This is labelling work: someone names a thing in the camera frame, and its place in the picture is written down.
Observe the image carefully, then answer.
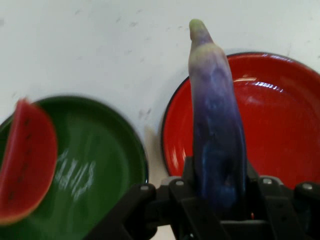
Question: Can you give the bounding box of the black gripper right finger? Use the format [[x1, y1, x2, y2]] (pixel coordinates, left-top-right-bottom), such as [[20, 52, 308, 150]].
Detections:
[[246, 159, 320, 240]]

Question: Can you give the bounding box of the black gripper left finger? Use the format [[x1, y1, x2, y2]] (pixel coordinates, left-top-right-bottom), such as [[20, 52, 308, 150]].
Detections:
[[84, 156, 233, 240]]

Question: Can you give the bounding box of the purple eggplant toy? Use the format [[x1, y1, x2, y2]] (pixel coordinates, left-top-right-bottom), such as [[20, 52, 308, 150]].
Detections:
[[187, 18, 248, 217]]

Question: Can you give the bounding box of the red round plate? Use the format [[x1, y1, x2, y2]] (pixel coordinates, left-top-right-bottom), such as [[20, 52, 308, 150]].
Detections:
[[161, 51, 320, 191]]

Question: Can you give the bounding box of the green round plate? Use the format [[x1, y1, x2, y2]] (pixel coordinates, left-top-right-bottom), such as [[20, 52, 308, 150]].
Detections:
[[0, 96, 150, 240]]

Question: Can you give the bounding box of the watermelon slice toy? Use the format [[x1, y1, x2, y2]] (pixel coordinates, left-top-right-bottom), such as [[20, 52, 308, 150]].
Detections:
[[0, 97, 59, 225]]

